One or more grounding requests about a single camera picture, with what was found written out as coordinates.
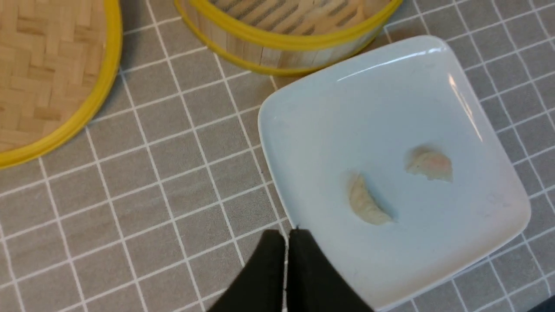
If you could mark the pale white dumpling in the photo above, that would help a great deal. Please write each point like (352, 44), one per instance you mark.
(362, 203)

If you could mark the bamboo steamer basket yellow rim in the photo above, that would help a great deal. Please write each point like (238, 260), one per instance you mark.
(286, 37)

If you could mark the pale pinkish dumpling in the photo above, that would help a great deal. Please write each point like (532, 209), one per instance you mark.
(432, 164)

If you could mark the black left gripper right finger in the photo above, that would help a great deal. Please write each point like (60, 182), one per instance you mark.
(313, 284)

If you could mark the bamboo steamer lid yellow rim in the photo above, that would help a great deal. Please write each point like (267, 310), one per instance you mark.
(58, 62)

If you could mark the grey checked tablecloth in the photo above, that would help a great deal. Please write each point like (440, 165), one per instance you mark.
(160, 201)

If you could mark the white square plate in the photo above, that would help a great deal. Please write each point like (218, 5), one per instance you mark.
(369, 114)

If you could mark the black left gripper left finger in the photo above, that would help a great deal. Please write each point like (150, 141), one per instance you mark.
(259, 287)

